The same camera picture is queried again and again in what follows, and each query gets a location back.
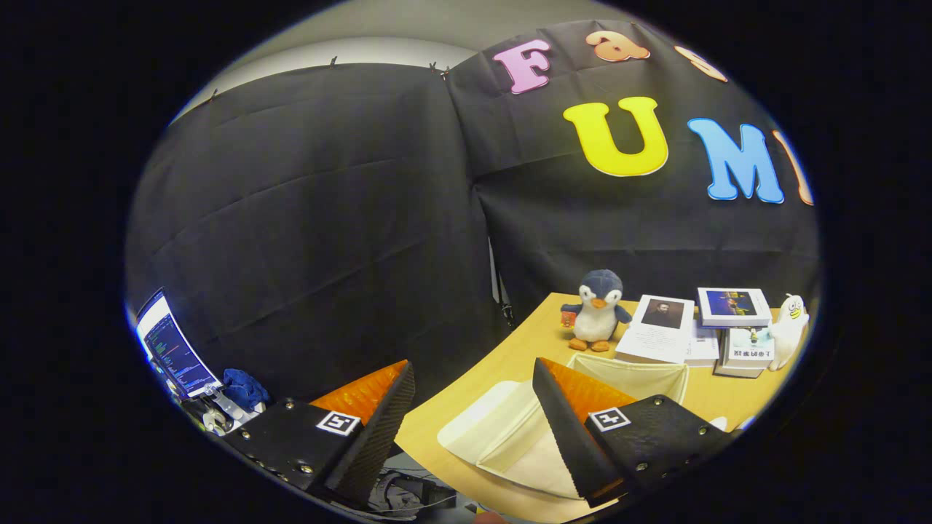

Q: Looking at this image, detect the book with blue picture cover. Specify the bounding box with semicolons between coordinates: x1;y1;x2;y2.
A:
697;287;773;330

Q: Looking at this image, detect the penguin plush toy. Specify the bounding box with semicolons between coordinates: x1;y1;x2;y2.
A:
561;269;633;353

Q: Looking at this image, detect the computer monitor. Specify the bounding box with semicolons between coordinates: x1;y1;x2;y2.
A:
135;289;223;400

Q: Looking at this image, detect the white plastic object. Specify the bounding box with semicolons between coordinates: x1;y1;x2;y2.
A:
178;389;263;436

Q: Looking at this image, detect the blue cloth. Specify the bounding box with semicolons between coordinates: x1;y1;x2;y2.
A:
222;368;272;412

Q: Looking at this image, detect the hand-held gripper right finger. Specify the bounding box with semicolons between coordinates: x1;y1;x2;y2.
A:
532;357;736;509

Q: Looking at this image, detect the white duck plush toy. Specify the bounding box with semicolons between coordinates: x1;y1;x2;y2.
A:
768;293;810;372

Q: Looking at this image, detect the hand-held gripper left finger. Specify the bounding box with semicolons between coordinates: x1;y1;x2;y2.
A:
218;360;416;510

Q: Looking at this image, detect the black cable bundle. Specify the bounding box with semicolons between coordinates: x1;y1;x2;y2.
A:
370;469;458;516

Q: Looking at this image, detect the white book with portrait cover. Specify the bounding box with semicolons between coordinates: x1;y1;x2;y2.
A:
615;294;695;365

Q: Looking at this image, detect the beige fabric storage box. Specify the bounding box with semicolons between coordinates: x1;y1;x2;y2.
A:
437;352;729;503

